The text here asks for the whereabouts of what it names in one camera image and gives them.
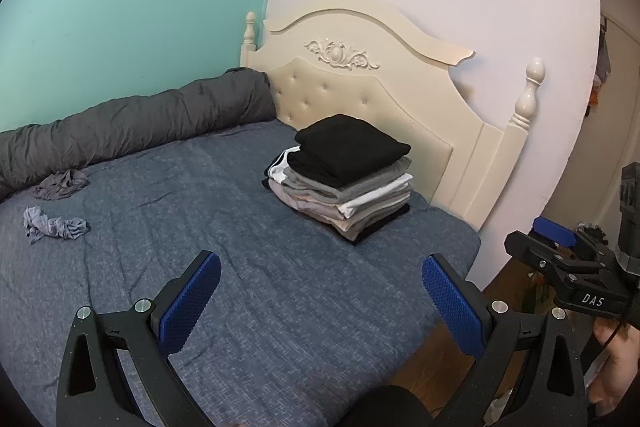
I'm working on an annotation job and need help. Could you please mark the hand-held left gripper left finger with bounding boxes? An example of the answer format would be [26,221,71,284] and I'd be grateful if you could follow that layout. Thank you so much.
[56,249,222,427]

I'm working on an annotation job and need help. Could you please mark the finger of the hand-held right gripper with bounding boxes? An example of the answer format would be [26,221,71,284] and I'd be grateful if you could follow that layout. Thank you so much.
[532,216,608,259]
[504,229,621,296]

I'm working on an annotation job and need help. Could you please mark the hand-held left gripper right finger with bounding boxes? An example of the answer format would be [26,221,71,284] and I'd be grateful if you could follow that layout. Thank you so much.
[421,254,586,427]

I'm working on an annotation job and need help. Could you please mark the black pants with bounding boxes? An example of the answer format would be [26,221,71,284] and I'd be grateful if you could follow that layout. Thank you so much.
[289,114,413,189]

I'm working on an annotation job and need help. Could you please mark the stack of folded clothes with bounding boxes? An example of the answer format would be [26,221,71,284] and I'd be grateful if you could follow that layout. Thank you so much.
[261,146,416,247]

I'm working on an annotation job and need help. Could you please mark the hanging clothes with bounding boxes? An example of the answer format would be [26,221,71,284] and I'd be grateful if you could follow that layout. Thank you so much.
[586,14,613,118]

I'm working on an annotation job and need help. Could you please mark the person's right hand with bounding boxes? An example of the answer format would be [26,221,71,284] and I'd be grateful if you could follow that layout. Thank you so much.
[587,317,640,400]

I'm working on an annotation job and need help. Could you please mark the blue-grey bed sheet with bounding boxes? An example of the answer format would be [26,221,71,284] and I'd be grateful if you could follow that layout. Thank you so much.
[0,120,482,427]

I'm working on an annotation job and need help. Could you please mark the person's black-clothed leg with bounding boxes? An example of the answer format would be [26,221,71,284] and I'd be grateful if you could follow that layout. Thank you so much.
[340,384,436,427]

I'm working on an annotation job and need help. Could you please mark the beige door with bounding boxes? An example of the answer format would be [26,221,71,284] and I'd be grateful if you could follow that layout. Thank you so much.
[542,10,640,258]

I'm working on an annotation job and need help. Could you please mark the light grey crumpled cloth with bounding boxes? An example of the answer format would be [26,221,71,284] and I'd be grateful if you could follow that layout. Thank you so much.
[22,206,92,245]

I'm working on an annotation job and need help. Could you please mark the dark grey crumpled cloth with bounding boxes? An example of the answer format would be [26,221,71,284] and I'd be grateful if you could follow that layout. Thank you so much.
[32,168,92,201]

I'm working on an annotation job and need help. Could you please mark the grey rolled duvet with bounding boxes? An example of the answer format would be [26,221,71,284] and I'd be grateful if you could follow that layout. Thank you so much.
[0,67,278,203]

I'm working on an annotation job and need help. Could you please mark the cream headboard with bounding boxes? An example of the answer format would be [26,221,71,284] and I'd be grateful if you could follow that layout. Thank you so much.
[239,0,547,232]

